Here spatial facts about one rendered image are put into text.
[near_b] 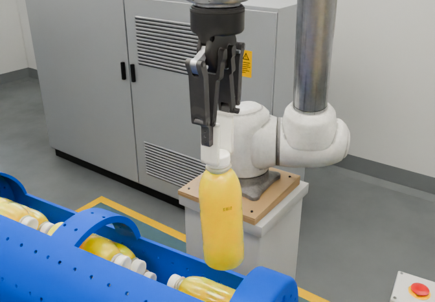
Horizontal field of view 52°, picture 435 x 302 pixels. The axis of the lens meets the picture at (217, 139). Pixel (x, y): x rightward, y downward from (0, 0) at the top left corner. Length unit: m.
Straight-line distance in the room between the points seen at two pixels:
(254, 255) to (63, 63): 2.53
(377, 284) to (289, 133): 1.60
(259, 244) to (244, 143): 0.31
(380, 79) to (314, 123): 2.23
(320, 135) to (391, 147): 2.35
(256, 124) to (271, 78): 1.05
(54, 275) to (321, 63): 0.82
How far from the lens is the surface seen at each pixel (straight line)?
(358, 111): 3.64
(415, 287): 1.07
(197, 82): 0.61
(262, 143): 1.36
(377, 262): 2.93
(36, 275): 0.99
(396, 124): 3.59
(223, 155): 0.70
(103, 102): 3.35
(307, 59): 1.24
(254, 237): 1.40
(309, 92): 1.28
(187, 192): 1.47
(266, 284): 0.82
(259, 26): 2.36
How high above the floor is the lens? 1.78
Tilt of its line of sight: 25 degrees down
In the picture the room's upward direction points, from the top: straight up
